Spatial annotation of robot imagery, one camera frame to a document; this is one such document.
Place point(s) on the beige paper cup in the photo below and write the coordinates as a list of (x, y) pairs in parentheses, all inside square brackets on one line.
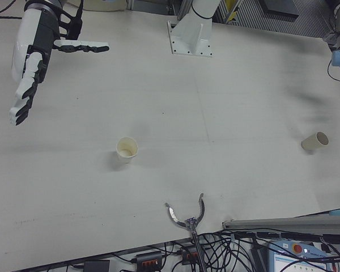
[(313, 142)]

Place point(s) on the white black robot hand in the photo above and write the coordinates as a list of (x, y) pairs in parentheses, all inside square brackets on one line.
[(42, 31)]

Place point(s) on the aluminium profile rail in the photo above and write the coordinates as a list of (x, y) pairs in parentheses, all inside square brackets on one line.
[(286, 222)]

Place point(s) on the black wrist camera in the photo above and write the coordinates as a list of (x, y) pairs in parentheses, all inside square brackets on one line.
[(73, 25)]

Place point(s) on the grey teach pendant red button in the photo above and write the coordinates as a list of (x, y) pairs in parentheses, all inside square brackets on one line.
[(289, 260)]

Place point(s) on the black flat box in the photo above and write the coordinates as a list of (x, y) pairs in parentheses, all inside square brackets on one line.
[(280, 5)]

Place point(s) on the black power adapter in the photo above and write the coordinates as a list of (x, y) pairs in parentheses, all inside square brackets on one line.
[(97, 267)]

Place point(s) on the white paper cup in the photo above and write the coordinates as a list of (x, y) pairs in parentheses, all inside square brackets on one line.
[(127, 149)]

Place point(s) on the black power strip orange switches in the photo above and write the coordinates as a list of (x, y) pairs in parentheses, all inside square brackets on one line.
[(148, 259), (190, 253)]

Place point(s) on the white pedestal base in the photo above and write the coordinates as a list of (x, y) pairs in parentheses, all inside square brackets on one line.
[(191, 34)]

